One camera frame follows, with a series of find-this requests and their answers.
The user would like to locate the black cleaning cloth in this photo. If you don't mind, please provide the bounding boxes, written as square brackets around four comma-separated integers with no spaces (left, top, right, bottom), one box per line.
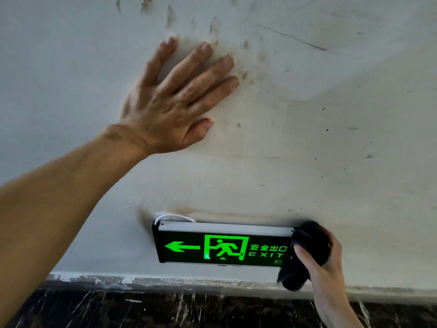
[277,220,332,292]

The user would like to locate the green illuminated exit sign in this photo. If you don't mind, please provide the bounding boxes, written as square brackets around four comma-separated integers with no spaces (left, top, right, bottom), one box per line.
[152,220,295,268]

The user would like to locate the white electrical cable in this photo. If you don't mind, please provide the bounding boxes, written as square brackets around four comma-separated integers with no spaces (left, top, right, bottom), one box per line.
[154,214,196,226]

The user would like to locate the person's right forearm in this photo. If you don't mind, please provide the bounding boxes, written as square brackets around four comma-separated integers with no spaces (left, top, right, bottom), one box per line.
[312,285,365,328]

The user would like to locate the person's right hand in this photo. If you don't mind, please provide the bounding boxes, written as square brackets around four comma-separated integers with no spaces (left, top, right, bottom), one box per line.
[293,226,343,306]

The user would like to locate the person's left hand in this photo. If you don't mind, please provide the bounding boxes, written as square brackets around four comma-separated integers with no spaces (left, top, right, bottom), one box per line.
[118,36,240,156]

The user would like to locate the person's left forearm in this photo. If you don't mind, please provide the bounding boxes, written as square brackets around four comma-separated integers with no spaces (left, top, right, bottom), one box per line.
[0,123,151,328]

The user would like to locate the dark marble baseboard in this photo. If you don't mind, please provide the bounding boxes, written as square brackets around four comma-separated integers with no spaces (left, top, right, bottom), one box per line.
[5,280,437,328]

